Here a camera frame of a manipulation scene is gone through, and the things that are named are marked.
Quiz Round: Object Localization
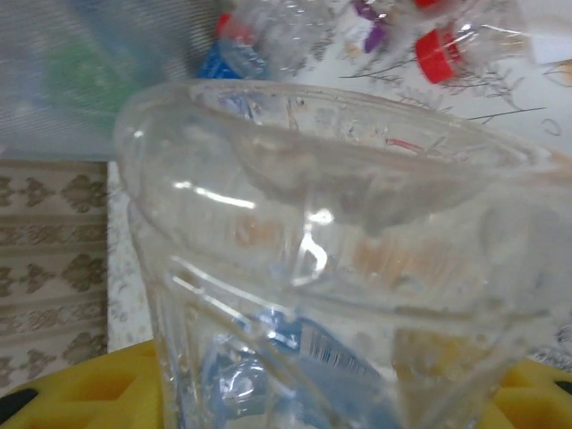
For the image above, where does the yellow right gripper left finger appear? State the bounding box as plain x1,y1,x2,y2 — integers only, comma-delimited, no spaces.
0,339,162,429

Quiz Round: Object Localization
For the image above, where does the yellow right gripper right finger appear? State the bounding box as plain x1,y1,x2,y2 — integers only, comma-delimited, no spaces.
495,359,572,429

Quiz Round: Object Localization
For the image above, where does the blue barcode label clear bottle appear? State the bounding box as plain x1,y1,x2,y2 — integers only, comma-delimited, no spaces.
111,80,572,429

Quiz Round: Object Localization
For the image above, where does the blue label white cap bottle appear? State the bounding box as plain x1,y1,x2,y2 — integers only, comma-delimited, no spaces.
196,38,269,84

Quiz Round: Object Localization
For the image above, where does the white red-print label bottle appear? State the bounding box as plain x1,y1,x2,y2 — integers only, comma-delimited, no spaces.
413,21,542,86

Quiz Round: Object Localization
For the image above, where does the small red label bottle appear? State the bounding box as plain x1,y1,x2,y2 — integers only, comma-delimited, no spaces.
410,0,448,13

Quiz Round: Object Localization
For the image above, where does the grey waste bin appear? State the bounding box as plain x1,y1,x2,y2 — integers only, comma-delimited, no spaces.
0,0,224,153

